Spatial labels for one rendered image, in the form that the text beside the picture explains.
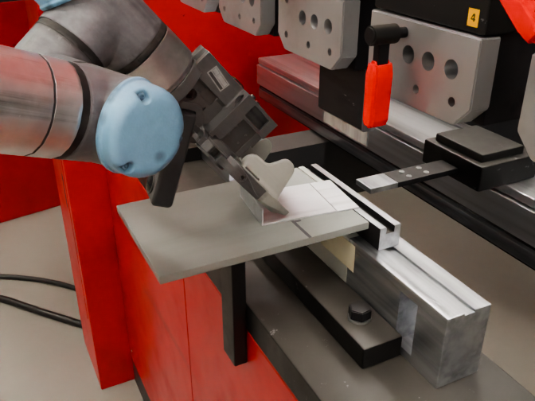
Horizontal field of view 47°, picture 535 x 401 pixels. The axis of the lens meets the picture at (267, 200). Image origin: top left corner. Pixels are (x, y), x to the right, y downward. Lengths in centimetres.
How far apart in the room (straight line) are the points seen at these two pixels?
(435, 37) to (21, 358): 185
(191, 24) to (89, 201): 52
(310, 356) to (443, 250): 198
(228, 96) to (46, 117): 28
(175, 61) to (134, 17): 6
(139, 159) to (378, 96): 24
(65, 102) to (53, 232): 242
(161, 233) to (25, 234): 219
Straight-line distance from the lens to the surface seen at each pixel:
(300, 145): 128
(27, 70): 44
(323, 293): 78
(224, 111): 68
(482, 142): 93
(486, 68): 54
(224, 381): 101
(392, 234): 75
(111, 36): 61
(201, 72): 66
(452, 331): 67
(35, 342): 224
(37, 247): 277
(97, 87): 47
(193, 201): 79
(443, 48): 56
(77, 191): 163
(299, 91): 136
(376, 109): 59
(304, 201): 78
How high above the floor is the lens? 136
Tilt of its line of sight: 27 degrees down
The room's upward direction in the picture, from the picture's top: straight up
